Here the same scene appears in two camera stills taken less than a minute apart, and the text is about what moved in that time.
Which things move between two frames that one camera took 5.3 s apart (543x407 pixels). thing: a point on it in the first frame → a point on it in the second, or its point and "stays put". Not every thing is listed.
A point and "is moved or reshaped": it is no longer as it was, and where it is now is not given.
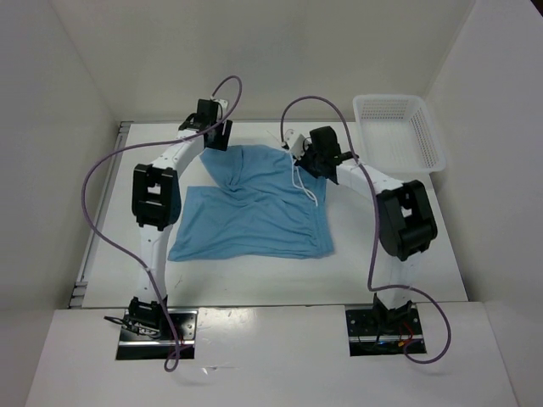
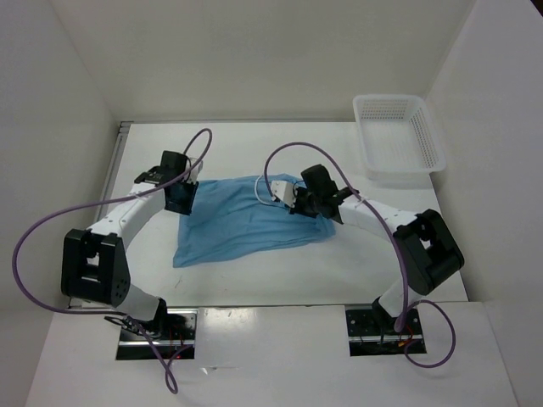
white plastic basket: x=397 y=134 stays put
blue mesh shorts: x=265 y=209 is moved or reshaped
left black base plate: x=140 y=347 stays put
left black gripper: x=221 y=142 → x=186 y=208
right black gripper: x=302 y=163 → x=298 y=207
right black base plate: x=366 y=337 stays put
